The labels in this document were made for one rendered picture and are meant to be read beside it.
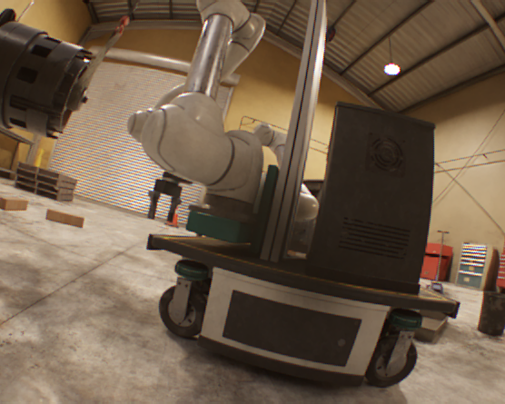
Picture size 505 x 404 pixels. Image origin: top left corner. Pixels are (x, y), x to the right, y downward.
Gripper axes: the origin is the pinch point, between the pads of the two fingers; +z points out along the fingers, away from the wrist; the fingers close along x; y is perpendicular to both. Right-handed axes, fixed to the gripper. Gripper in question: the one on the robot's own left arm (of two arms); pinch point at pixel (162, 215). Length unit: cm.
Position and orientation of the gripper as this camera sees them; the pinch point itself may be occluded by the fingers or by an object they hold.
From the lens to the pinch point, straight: 96.6
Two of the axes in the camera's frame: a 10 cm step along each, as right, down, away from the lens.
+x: -2.3, -1.5, -9.6
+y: -9.5, -1.9, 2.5
